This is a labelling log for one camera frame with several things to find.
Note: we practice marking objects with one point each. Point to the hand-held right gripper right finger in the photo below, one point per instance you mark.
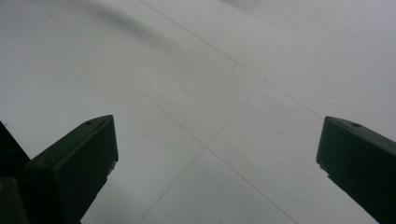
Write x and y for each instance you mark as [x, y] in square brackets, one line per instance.
[361, 161]

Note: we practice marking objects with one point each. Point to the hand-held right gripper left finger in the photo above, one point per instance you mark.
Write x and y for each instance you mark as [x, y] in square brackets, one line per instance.
[68, 174]

